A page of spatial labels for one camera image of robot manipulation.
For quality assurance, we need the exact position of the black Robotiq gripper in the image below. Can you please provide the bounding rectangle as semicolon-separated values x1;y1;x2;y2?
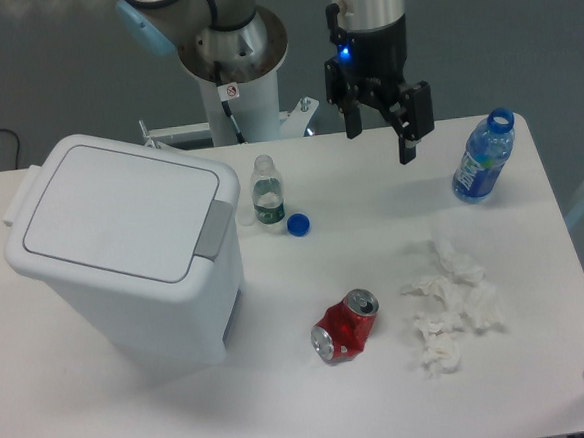
324;19;435;165

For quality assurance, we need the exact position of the white plastic trash can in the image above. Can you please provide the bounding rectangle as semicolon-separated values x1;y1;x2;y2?
4;134;244;364

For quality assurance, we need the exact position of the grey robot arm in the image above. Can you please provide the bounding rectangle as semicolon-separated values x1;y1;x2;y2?
116;0;435;164

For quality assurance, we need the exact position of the crushed red soda can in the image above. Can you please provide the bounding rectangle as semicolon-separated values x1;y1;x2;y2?
310;288;379;364

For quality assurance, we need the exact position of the blue plastic water bottle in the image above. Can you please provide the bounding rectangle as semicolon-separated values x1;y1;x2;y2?
452;107;515;204

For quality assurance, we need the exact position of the clear green-label plastic bottle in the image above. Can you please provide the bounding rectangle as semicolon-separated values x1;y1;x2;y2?
250;155;286;234

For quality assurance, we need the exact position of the blue bottle cap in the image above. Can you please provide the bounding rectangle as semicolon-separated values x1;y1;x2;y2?
286;213;311;237

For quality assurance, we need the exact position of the white bottle cap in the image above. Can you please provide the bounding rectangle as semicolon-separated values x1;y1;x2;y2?
237;211;256;226

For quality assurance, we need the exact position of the crumpled white tissue paper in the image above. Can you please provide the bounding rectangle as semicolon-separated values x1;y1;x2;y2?
400;238;505;377

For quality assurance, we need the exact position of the white metal base frame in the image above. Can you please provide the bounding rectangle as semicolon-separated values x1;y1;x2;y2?
138;97;320;151

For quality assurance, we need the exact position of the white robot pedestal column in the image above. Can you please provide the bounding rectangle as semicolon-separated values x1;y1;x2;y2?
197;72;280;147

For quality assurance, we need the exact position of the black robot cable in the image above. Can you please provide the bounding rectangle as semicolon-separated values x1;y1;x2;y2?
213;59;247;146

